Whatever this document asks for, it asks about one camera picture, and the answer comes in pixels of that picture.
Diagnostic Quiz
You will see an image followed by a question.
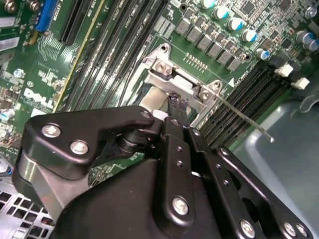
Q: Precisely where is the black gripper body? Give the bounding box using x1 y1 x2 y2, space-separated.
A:
53 158 235 239

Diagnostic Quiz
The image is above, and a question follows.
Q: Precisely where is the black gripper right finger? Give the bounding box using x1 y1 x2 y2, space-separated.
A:
180 99 316 239

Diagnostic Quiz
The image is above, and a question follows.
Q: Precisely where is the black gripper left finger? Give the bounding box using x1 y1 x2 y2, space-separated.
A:
11 94 199 229

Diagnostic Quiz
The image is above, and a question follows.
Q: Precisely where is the thin wire locking lever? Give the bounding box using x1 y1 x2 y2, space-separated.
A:
213 94 276 144

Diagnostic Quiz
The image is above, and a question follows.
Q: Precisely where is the metal socket cover frame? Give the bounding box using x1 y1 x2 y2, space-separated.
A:
143 69 209 113

